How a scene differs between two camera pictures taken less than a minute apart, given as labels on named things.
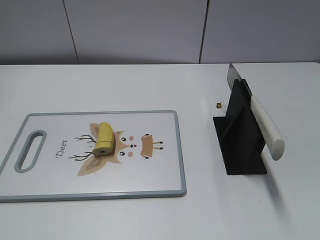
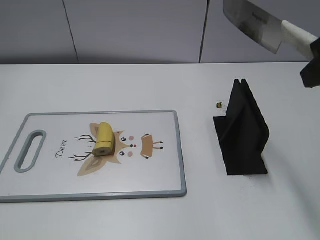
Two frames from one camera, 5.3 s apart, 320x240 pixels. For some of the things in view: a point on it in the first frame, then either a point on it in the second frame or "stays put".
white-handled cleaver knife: (271, 135) → (265, 29)
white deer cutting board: (146, 160) stays put
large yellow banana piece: (105, 138) stays put
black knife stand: (240, 134) stays put
